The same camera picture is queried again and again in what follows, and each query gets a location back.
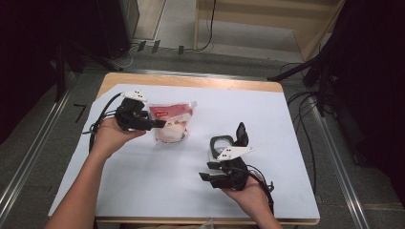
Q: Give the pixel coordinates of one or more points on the black tripod stand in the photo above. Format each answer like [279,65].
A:
[293,71]

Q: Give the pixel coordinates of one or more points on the black upright stand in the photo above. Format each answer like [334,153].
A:
[59,79]

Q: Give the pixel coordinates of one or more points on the metal floor rail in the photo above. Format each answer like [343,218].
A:
[31,152]
[344,184]
[191,73]

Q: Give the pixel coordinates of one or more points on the person's right hand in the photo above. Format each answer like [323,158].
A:
[251,197]

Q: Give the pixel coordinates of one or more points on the black cabinet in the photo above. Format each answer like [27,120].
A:
[114,25]

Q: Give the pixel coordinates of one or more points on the black curtain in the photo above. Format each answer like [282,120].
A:
[375,95]
[25,63]

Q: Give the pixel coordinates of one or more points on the wooden shelf frame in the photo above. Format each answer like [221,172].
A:
[254,20]

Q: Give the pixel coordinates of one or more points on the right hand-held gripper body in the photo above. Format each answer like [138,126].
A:
[234,173]

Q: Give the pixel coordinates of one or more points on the wooden table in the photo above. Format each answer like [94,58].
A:
[191,81]

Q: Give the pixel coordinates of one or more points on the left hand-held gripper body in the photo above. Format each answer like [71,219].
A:
[130,114]

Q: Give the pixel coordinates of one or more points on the small black floor block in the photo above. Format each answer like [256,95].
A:
[155,46]
[181,50]
[141,45]

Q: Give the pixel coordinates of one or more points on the white pouch with red label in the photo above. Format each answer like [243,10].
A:
[173,122]

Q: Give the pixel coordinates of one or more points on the person's left hand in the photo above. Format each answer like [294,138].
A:
[110,136]

